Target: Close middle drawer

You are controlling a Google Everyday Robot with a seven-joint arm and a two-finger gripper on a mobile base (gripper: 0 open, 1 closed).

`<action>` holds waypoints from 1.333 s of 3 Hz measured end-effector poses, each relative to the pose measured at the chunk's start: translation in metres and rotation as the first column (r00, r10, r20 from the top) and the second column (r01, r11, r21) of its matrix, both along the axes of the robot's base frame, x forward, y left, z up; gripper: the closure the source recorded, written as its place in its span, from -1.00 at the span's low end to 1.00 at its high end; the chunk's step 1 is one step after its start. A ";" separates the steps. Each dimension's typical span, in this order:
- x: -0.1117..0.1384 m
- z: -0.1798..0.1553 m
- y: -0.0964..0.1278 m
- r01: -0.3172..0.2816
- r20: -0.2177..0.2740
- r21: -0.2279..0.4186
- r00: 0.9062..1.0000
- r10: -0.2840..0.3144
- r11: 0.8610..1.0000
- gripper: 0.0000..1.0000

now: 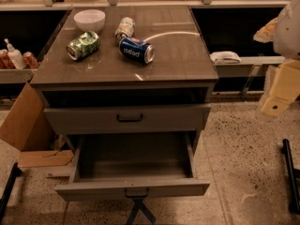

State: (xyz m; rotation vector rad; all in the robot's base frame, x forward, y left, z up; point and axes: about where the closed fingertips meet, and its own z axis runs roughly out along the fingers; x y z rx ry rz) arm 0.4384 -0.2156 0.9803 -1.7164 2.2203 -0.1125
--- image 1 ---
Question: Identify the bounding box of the white pump bottle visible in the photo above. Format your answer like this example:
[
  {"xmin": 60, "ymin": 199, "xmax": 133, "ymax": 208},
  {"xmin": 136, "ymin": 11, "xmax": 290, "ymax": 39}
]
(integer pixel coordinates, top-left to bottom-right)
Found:
[{"xmin": 5, "ymin": 38, "xmax": 26, "ymax": 69}]

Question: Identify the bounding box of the green crushed can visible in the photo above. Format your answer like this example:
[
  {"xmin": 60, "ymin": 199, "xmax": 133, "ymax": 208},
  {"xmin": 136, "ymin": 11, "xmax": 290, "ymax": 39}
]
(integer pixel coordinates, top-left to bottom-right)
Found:
[{"xmin": 66, "ymin": 31, "xmax": 100, "ymax": 61}]

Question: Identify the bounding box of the white bowl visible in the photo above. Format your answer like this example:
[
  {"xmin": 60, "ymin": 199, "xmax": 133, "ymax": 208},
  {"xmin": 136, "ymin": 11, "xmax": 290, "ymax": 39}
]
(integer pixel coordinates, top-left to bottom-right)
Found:
[{"xmin": 73, "ymin": 9, "xmax": 106, "ymax": 33}]

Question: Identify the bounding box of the red can on shelf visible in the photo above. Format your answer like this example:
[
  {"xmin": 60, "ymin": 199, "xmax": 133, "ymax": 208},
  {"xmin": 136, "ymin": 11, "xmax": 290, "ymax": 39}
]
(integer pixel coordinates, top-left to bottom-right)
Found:
[{"xmin": 23, "ymin": 52, "xmax": 39, "ymax": 68}]

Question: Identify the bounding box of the folded white cloth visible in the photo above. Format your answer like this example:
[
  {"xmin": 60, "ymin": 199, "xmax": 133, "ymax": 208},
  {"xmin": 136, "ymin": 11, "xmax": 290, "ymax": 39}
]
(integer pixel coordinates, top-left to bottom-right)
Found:
[{"xmin": 210, "ymin": 51, "xmax": 241, "ymax": 64}]

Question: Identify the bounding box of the blue pepsi can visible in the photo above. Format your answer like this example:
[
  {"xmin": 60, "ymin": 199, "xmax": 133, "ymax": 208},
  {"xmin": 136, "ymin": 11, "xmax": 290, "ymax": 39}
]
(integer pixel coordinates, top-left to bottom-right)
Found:
[{"xmin": 119, "ymin": 37, "xmax": 155, "ymax": 64}]

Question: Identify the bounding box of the grey top drawer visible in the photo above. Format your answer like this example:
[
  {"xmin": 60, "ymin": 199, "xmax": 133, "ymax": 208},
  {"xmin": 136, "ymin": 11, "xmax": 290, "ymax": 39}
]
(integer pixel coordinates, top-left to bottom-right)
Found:
[{"xmin": 44, "ymin": 104, "xmax": 210, "ymax": 135}]

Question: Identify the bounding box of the brown cardboard box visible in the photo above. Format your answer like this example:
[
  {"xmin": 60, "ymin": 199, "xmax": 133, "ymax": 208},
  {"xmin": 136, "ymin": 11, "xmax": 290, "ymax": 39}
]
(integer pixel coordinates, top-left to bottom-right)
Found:
[{"xmin": 0, "ymin": 83, "xmax": 74, "ymax": 168}]

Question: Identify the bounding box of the black stand leg left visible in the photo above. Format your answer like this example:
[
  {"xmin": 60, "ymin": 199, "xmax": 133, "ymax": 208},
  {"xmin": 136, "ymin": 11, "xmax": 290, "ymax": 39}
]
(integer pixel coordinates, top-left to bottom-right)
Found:
[{"xmin": 0, "ymin": 162, "xmax": 22, "ymax": 222}]

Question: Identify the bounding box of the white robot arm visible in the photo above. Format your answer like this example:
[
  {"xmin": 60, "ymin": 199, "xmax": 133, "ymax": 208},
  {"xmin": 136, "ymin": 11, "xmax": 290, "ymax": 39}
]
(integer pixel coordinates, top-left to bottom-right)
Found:
[{"xmin": 253, "ymin": 0, "xmax": 300, "ymax": 121}]

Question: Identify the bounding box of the grey shelf rail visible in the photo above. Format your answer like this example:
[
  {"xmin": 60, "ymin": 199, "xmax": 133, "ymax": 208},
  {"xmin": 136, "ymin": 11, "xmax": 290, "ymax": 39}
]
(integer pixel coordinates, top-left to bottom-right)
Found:
[
  {"xmin": 0, "ymin": 68, "xmax": 36, "ymax": 84},
  {"xmin": 216, "ymin": 56, "xmax": 284, "ymax": 78}
]

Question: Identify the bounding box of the black rolling table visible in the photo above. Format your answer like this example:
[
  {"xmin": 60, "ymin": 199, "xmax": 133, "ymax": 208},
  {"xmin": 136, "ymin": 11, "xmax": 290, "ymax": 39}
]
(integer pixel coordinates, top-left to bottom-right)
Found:
[{"xmin": 281, "ymin": 139, "xmax": 300, "ymax": 215}]

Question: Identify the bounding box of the grey drawer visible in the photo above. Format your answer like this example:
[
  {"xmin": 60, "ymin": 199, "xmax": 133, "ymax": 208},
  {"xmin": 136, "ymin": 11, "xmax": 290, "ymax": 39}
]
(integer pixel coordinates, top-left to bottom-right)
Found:
[
  {"xmin": 44, "ymin": 104, "xmax": 210, "ymax": 135},
  {"xmin": 55, "ymin": 132, "xmax": 210, "ymax": 202}
]

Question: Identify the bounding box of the pale green white can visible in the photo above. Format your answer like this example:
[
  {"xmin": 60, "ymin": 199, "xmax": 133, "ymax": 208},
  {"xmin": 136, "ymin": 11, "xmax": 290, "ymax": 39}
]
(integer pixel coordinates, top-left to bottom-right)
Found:
[{"xmin": 114, "ymin": 17, "xmax": 135, "ymax": 42}]

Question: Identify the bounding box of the grey drawer cabinet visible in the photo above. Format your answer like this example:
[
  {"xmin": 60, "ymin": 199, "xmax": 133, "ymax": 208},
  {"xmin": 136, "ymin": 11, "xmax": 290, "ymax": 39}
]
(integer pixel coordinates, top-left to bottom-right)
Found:
[{"xmin": 30, "ymin": 5, "xmax": 219, "ymax": 186}]

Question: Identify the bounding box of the grey shelf rail left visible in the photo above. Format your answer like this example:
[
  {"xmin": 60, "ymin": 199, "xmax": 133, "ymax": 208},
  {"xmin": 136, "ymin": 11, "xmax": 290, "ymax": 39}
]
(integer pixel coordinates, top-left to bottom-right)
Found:
[{"xmin": 0, "ymin": 68, "xmax": 36, "ymax": 84}]

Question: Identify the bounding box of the grey shelf rail right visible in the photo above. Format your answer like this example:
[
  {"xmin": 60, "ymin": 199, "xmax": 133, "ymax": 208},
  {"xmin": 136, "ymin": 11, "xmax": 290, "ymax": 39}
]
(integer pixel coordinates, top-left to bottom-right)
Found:
[{"xmin": 216, "ymin": 56, "xmax": 284, "ymax": 78}]

